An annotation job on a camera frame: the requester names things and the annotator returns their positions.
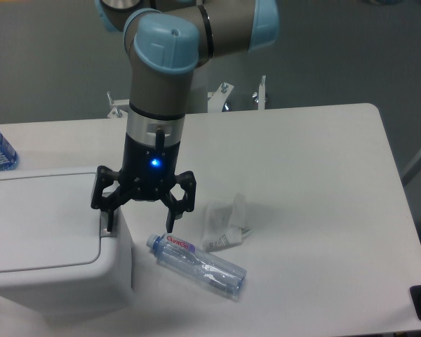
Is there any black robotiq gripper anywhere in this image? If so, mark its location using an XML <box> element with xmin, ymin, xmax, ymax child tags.
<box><xmin>91</xmin><ymin>135</ymin><xmax>196</xmax><ymax>232</ymax></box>

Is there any white plastic trash can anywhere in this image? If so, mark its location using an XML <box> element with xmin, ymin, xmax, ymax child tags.
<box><xmin>0</xmin><ymin>167</ymin><xmax>134</xmax><ymax>316</ymax></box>

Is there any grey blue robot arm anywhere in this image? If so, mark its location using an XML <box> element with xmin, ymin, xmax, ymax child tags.
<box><xmin>91</xmin><ymin>1</ymin><xmax>279</xmax><ymax>232</ymax></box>

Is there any clear empty water bottle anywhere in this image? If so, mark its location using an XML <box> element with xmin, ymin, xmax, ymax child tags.
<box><xmin>146</xmin><ymin>233</ymin><xmax>247</xmax><ymax>298</ymax></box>

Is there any crumpled clear plastic wrapper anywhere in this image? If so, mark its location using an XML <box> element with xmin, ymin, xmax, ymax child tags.
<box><xmin>201</xmin><ymin>193</ymin><xmax>253</xmax><ymax>252</ymax></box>

